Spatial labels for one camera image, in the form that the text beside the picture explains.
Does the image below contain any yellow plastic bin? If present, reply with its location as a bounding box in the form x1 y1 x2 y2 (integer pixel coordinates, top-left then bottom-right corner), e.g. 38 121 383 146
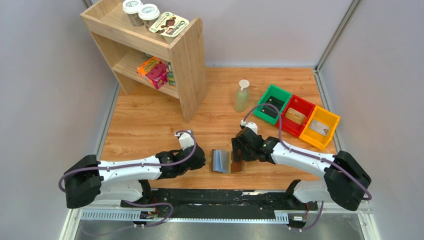
299 105 340 150

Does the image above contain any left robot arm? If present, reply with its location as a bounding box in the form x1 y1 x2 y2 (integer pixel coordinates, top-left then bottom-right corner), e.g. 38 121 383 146
59 145 206 209

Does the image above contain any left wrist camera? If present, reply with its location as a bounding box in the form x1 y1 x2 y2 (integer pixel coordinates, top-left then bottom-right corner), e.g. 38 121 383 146
174 130 195 150

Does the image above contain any green plastic bin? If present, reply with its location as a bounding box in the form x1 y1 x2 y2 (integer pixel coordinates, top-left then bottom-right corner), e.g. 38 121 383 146
253 84 292 125

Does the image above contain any purple cable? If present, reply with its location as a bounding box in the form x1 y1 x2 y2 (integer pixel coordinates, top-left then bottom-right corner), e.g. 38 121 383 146
58 130 198 229
242 103 373 232

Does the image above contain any green soap bottle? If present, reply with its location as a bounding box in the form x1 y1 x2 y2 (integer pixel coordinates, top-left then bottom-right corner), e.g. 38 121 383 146
234 79 250 112

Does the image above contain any white lidded cup left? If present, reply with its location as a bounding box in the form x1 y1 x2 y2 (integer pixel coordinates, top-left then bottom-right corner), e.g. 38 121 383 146
122 0 144 27

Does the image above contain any brown leather card holder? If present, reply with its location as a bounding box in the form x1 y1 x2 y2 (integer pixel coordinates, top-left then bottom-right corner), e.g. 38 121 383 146
210 149 244 175

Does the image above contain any red plastic bin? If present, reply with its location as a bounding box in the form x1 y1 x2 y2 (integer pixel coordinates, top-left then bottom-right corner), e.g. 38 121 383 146
281 94 316 137

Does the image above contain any pink snack box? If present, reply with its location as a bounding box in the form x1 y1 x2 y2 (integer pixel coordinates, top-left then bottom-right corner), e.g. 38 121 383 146
144 63 168 90

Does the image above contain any green box on shelf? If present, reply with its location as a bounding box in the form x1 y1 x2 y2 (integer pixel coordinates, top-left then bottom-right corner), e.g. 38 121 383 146
166 62 177 88

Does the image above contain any gold card in red bin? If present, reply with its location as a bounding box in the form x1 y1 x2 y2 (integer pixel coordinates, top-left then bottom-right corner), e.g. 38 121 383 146
285 107 306 125

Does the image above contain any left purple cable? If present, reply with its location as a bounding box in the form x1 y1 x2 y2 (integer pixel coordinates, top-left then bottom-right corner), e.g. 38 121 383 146
58 130 198 229

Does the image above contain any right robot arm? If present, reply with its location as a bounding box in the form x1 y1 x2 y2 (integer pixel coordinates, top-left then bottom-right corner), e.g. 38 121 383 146
231 127 372 211

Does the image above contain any silver card in yellow bin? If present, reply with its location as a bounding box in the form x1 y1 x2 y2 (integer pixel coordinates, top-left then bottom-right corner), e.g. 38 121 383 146
309 119 330 137

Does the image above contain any Chobani yogurt package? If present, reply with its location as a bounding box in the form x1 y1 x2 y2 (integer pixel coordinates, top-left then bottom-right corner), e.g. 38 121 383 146
148 11 190 38

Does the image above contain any orange snack box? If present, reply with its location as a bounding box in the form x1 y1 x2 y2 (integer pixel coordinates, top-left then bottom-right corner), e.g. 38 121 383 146
136 56 163 80

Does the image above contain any black card in green bin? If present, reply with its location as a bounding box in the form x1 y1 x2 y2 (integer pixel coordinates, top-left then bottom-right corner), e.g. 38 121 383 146
260 96 285 119

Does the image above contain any white lidded cup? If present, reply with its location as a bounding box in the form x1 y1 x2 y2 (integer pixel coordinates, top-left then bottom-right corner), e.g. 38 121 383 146
122 0 144 27
138 3 160 30

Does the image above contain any white lidded cup right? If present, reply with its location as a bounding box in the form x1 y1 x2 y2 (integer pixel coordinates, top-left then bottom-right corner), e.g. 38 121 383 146
138 3 160 30

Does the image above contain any wooden shelf unit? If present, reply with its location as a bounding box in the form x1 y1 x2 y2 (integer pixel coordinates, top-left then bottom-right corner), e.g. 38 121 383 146
80 0 207 123

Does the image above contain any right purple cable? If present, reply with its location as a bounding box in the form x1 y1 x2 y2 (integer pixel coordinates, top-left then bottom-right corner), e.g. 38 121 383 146
242 103 373 232

